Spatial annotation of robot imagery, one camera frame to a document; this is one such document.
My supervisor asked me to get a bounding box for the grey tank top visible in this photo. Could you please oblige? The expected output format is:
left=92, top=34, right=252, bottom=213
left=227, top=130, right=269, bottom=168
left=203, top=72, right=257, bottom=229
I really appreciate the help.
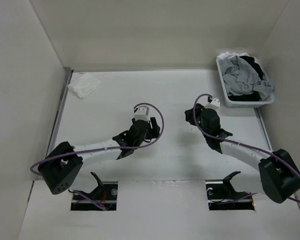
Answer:
left=219, top=55, right=275, bottom=102

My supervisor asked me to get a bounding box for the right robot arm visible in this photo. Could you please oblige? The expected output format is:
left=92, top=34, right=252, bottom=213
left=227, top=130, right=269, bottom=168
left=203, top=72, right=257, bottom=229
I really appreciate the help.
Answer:
left=184, top=103, right=300, bottom=204

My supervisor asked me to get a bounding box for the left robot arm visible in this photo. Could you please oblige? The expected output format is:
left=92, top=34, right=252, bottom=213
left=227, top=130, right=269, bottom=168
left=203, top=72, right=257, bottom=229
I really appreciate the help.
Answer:
left=38, top=117, right=160, bottom=200

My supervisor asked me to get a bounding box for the black tank tops pile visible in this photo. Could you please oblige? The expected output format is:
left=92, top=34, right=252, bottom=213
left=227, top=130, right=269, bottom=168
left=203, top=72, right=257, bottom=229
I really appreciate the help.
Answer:
left=223, top=56, right=264, bottom=102

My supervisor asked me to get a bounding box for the folded white tank top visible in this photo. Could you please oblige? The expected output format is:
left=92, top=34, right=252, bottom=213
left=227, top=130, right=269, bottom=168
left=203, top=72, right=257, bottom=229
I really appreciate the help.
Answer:
left=67, top=72, right=102, bottom=99

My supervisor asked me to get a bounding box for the white plastic laundry basket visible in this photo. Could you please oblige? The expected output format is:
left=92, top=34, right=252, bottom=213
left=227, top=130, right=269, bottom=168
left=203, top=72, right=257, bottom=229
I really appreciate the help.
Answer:
left=215, top=56, right=275, bottom=108

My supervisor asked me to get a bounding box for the white garment in basket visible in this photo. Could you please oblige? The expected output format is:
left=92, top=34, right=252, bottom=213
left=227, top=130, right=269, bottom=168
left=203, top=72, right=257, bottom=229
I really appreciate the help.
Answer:
left=217, top=52, right=250, bottom=60

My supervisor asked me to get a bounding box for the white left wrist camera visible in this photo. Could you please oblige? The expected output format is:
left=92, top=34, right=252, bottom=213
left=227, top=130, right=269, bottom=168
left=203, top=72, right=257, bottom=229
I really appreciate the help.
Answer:
left=133, top=105, right=150, bottom=122

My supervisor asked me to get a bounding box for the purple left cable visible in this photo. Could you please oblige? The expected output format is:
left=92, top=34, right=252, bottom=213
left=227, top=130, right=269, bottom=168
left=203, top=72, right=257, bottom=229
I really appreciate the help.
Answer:
left=29, top=102, right=166, bottom=179

